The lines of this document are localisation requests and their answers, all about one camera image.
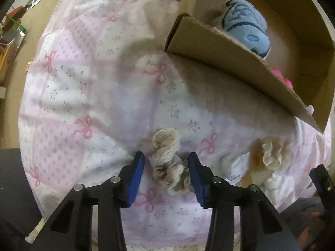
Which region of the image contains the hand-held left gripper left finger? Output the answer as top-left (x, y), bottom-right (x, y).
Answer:
top-left (26, 152), bottom-right (146, 251)

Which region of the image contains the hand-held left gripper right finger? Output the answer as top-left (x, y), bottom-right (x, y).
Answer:
top-left (187, 152), bottom-right (299, 251)

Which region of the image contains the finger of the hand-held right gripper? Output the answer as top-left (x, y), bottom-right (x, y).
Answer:
top-left (309, 164), bottom-right (335, 212)

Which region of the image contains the beige lace scrunchie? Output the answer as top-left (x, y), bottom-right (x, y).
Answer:
top-left (152, 128), bottom-right (194, 196)

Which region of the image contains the cream ruffled scrunchie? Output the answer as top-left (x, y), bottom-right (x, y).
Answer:
top-left (251, 137), bottom-right (292, 170)

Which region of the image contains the pink plush toy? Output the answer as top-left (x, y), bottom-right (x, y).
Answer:
top-left (271, 67), bottom-right (294, 90)

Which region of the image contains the cardboard box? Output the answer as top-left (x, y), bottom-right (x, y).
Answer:
top-left (165, 0), bottom-right (335, 134)

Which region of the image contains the blue plush toy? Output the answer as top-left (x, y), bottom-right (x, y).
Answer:
top-left (211, 0), bottom-right (272, 59)

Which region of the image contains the pink bow-print blanket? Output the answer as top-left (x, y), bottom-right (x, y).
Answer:
top-left (18, 0), bottom-right (333, 247)

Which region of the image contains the red and green box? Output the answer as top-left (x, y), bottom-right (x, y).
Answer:
top-left (2, 6), bottom-right (27, 35)

